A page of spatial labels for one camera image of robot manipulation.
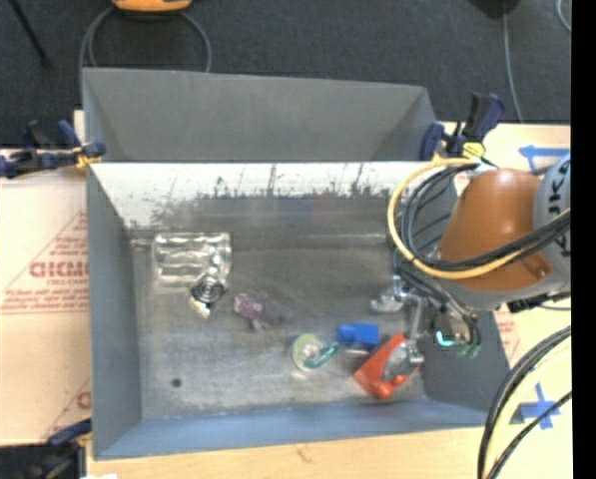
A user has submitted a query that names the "small purple toy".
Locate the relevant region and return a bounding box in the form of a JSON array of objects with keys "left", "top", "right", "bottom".
[{"left": 233, "top": 292, "right": 270, "bottom": 332}]

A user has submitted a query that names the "clear plastic bottle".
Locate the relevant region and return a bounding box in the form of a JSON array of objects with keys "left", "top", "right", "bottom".
[{"left": 151, "top": 231, "right": 234, "bottom": 289}]

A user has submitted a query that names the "red plastic object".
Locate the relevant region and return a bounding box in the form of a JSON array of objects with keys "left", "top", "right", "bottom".
[{"left": 352, "top": 331, "right": 425, "bottom": 401}]

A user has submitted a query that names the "green and white ring toy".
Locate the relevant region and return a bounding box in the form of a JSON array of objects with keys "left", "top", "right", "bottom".
[{"left": 291, "top": 332, "right": 341, "bottom": 370}]

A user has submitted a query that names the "black round spiral object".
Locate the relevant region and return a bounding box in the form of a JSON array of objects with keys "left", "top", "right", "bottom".
[{"left": 188, "top": 275, "right": 228, "bottom": 319}]

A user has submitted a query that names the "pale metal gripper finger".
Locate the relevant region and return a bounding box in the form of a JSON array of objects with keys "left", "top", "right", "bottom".
[
  {"left": 384, "top": 342, "right": 425, "bottom": 384},
  {"left": 369, "top": 274, "right": 408, "bottom": 315}
]

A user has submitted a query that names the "small blue block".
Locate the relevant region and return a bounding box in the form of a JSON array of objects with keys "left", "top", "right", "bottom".
[{"left": 335, "top": 321, "right": 381, "bottom": 347}]

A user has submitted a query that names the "grey metal bin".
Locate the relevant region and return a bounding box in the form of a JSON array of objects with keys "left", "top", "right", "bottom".
[{"left": 80, "top": 66, "right": 511, "bottom": 461}]

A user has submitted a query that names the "brown cardboard board, red print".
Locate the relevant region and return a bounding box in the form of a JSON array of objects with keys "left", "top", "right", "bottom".
[{"left": 0, "top": 146, "right": 95, "bottom": 449}]

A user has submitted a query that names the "black cylinder on white bracket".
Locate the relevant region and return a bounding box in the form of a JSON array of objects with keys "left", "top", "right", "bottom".
[{"left": 506, "top": 294, "right": 551, "bottom": 314}]

